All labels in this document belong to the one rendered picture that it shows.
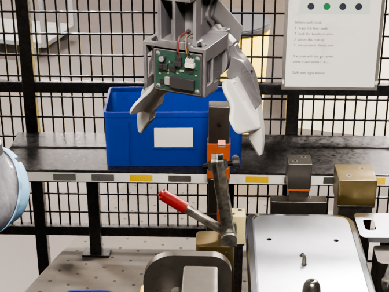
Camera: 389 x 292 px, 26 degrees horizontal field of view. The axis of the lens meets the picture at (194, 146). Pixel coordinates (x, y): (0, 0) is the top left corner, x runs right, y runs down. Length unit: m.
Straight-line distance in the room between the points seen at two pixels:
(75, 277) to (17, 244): 1.58
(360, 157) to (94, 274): 0.71
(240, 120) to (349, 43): 1.12
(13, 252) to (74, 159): 1.73
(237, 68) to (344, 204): 0.93
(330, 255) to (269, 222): 0.17
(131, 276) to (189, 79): 1.28
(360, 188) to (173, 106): 0.49
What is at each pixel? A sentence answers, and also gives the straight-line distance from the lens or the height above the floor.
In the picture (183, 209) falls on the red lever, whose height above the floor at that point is 1.12.
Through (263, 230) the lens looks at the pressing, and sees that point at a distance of 1.69.
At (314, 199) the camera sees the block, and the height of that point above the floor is 1.00.
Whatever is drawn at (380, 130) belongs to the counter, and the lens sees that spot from 4.72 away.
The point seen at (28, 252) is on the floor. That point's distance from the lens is 3.62.
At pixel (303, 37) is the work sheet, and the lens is 1.98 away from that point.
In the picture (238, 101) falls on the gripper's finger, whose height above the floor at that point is 1.51.
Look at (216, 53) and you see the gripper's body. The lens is 0.88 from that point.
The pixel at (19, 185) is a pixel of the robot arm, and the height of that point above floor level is 1.28.
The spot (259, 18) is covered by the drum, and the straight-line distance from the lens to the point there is 4.22.
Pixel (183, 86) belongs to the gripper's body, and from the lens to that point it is 0.87.
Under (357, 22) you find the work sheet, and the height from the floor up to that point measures 1.31.
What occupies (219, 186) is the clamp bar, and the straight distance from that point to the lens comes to 1.48.
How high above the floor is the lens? 1.83
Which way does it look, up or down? 24 degrees down
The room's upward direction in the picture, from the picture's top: straight up
